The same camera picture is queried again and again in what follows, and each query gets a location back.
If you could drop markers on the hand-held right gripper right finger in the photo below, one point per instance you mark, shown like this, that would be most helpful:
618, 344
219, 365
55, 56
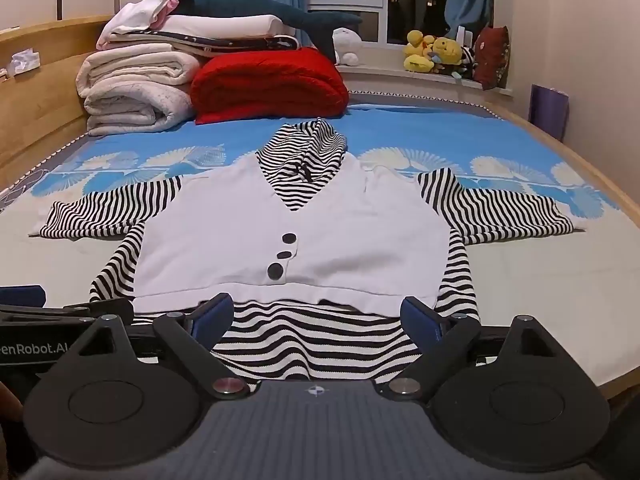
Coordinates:
421, 317

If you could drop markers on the navy star-print quilt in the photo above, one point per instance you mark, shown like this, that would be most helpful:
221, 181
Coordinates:
240, 43

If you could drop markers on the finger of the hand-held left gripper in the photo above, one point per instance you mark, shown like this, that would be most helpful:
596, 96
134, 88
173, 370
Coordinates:
75, 307
20, 296

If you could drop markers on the tissue box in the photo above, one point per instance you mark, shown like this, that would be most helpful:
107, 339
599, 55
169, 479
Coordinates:
23, 62

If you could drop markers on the teal shark plush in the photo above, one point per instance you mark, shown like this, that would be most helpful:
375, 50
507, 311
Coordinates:
250, 6

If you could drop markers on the red folded blanket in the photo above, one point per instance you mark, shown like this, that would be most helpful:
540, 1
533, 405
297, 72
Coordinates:
270, 85

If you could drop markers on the black and white plush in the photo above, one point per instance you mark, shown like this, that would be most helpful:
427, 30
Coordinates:
466, 62

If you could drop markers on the striped and white sweater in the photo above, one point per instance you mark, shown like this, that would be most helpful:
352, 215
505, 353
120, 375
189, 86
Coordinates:
300, 225

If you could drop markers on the white and pink garment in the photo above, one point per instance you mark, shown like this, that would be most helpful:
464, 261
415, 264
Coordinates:
140, 10

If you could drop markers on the yellow duck plush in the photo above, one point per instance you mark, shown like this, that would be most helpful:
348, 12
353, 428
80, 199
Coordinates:
417, 52

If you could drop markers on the dark red cushion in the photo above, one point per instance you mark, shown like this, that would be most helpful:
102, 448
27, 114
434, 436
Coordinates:
492, 57

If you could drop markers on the purple box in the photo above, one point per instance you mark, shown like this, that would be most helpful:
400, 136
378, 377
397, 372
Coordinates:
549, 110

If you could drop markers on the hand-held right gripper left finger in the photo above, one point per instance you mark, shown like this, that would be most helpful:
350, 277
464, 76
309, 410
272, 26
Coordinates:
216, 312

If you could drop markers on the white window sill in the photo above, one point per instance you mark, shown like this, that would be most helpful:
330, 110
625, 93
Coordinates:
400, 82

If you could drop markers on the blue fan-print bed sheet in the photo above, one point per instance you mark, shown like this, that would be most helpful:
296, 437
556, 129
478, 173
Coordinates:
425, 130

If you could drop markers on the white seal plush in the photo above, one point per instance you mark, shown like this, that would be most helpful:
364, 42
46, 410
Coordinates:
346, 42

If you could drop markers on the yellow round plush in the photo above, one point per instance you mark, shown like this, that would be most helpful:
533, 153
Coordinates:
447, 51

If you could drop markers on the white framed window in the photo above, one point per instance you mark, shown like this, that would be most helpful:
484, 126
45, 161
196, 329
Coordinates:
380, 5

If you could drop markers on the white dotted folded quilt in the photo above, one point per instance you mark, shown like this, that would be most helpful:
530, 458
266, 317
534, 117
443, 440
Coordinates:
135, 107

